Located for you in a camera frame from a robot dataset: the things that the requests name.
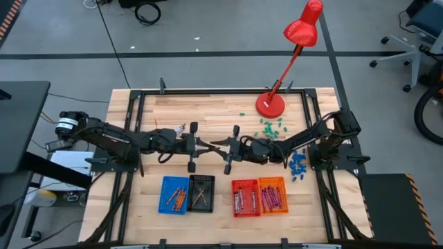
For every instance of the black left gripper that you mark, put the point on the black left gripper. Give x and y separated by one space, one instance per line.
187 145

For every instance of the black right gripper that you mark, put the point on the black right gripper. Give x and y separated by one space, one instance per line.
249 150

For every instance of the brown crayon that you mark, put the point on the brown crayon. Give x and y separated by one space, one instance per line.
198 198
203 198

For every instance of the red crayon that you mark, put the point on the red crayon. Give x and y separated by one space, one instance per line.
253 201
238 204
241 198
235 202

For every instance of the orange crayon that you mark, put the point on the orange crayon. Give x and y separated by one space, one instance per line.
173 195
177 198
183 201
180 201

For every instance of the red plastic basket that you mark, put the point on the red plastic basket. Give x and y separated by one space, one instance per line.
247 202

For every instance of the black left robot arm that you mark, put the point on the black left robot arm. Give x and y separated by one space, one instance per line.
114 138

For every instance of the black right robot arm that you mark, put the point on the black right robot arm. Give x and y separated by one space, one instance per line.
304 136

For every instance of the black plastic basket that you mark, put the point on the black plastic basket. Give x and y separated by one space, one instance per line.
194 183

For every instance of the blue plastic basket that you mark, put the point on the blue plastic basket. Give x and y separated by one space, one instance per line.
166 183

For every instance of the red desk lamp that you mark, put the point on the red desk lamp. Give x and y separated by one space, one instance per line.
270 105

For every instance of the orange plastic basket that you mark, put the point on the orange plastic basket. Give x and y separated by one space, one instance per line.
284 193

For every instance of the white box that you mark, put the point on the white box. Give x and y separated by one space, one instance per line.
69 162

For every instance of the black power adapter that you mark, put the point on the black power adapter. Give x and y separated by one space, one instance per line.
55 146

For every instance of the white and yellow object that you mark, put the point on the white and yellow object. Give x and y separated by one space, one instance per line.
41 198

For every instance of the black platform hazard stripe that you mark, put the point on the black platform hazard stripe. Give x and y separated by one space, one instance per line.
387 207

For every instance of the black desk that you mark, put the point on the black desk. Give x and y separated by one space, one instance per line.
20 121

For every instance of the black castor wheel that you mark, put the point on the black castor wheel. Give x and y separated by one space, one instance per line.
34 236

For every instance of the grey office chair blue seat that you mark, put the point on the grey office chair blue seat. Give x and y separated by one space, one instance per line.
413 55

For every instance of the black mat hazard stripe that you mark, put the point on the black mat hazard stripe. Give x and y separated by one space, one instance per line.
7 14

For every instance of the black aluminium table frame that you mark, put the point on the black aluminium table frame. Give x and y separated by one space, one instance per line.
221 92

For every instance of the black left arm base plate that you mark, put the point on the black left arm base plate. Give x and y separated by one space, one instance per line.
104 166

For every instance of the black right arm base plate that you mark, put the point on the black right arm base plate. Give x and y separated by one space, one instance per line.
360 159

